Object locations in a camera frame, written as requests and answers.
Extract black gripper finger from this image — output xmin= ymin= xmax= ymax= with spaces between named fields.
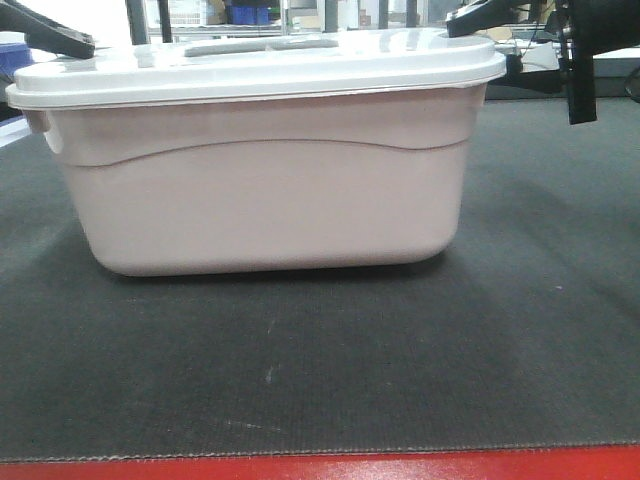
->
xmin=1 ymin=1 xmax=95 ymax=59
xmin=445 ymin=0 xmax=520 ymax=38

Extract white bin lid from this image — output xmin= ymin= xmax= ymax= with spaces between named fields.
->
xmin=6 ymin=28 xmax=506 ymax=111

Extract white plastic storage bin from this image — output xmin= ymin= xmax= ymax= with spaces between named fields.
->
xmin=27 ymin=86 xmax=485 ymax=276

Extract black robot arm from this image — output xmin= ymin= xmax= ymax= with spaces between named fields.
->
xmin=1 ymin=1 xmax=639 ymax=124

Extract blue bin far left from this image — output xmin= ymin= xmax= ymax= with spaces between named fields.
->
xmin=0 ymin=42 xmax=34 ymax=77

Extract small blue background bins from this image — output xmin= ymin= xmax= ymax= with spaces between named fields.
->
xmin=226 ymin=5 xmax=270 ymax=26

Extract dark grey table mat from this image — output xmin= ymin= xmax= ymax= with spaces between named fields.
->
xmin=1 ymin=99 xmax=639 ymax=462

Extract background metal wire shelf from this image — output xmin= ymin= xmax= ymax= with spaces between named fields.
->
xmin=167 ymin=1 xmax=321 ymax=42

